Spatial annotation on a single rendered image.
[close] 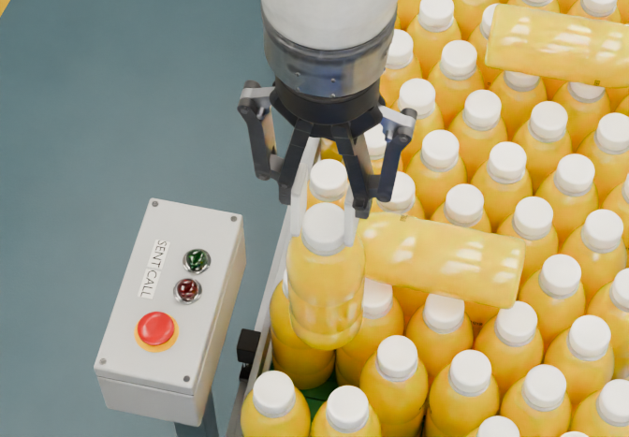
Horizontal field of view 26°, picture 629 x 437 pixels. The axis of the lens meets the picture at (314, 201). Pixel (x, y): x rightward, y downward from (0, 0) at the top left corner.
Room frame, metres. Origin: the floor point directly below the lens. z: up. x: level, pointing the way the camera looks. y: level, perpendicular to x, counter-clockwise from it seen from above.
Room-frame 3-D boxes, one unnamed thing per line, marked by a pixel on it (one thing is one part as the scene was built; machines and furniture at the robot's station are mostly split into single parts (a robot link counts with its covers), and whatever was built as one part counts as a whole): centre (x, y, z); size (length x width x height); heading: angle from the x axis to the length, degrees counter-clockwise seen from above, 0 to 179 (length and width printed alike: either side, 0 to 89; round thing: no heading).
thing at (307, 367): (0.66, 0.01, 0.99); 0.07 x 0.07 x 0.19
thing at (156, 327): (0.60, 0.15, 1.11); 0.04 x 0.04 x 0.01
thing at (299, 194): (0.59, 0.01, 1.35); 0.03 x 0.01 x 0.07; 168
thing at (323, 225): (0.59, -0.01, 1.31); 0.04 x 0.04 x 0.02
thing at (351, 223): (0.58, -0.03, 1.35); 0.03 x 0.01 x 0.07; 168
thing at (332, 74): (0.59, -0.01, 1.58); 0.09 x 0.09 x 0.06
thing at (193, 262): (0.68, 0.12, 1.11); 0.02 x 0.02 x 0.01
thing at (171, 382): (0.65, 0.14, 1.05); 0.20 x 0.10 x 0.10; 168
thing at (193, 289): (0.64, 0.13, 1.11); 0.02 x 0.02 x 0.01
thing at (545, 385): (0.54, -0.22, 1.09); 0.04 x 0.04 x 0.02
